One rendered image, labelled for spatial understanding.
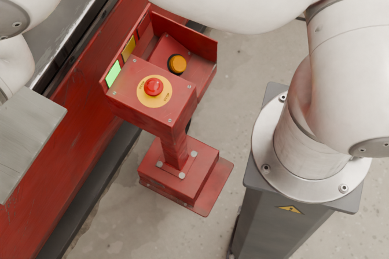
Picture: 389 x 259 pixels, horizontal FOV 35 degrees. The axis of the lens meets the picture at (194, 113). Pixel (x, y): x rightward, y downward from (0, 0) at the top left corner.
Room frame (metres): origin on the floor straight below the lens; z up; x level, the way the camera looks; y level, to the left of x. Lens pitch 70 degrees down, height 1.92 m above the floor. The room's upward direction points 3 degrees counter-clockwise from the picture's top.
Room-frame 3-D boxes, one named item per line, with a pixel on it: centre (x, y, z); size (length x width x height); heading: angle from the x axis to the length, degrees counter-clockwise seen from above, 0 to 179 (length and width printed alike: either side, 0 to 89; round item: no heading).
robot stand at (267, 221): (0.28, -0.18, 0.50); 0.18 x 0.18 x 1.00; 71
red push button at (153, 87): (0.48, 0.08, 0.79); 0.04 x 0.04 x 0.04
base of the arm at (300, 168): (0.28, -0.18, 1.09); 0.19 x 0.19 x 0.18
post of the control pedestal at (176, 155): (0.52, 0.06, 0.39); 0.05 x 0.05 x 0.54; 59
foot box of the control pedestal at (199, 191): (0.51, 0.04, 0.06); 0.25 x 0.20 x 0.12; 59
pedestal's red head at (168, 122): (0.52, 0.06, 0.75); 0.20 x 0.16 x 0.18; 149
